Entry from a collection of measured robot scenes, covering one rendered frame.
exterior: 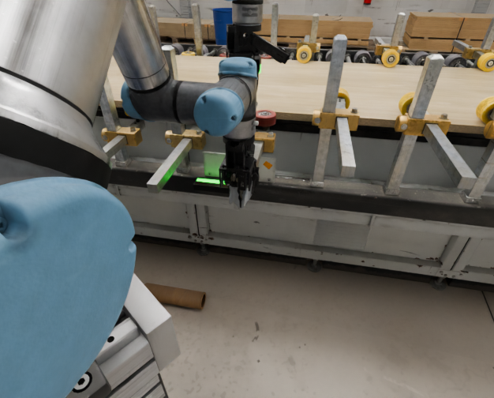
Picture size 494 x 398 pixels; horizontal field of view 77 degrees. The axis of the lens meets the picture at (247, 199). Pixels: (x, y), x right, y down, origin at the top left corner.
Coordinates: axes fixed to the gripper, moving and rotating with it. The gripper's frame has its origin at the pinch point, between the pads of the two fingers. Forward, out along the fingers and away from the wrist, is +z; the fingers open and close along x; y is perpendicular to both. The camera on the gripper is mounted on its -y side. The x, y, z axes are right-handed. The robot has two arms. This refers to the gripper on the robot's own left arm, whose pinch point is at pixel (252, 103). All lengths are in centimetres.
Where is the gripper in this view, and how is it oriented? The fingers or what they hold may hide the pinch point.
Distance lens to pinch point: 93.7
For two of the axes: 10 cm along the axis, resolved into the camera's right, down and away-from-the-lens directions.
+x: 1.7, 5.9, -7.9
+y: -9.9, 0.8, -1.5
